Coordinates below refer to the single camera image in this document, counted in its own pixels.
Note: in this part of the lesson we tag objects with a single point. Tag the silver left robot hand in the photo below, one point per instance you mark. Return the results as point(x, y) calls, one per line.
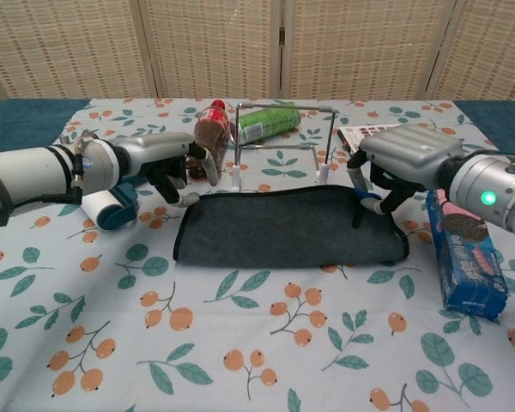
point(159, 148)

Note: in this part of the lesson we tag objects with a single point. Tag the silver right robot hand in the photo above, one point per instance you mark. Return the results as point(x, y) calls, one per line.
point(407, 154)

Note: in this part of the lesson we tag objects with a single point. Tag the blue sandwich cookie box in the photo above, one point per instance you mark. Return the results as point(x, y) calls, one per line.
point(468, 266)

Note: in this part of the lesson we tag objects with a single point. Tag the blue microfiber cloth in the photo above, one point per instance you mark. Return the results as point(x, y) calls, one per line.
point(283, 232)

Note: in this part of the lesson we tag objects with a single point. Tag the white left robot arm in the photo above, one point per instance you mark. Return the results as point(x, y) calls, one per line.
point(30, 176)

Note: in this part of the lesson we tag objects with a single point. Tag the black box with picture grid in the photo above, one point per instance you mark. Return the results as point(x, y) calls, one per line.
point(347, 135)

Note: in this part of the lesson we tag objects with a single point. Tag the cola bottle with red cap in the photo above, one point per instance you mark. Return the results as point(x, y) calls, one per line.
point(214, 118)

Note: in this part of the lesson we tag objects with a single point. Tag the green drink can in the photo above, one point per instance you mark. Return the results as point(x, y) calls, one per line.
point(270, 120)

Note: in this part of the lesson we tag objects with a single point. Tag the woven bamboo screen panel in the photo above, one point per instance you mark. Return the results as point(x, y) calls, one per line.
point(68, 43)
point(369, 43)
point(493, 47)
point(214, 43)

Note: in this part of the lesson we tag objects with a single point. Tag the teal table cover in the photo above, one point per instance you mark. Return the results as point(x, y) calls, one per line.
point(17, 124)

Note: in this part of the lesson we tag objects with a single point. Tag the metal screen hinge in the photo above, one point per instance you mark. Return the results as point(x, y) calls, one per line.
point(282, 36)

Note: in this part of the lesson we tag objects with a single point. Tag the floral print tablecloth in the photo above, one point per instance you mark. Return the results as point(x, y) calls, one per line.
point(111, 343)

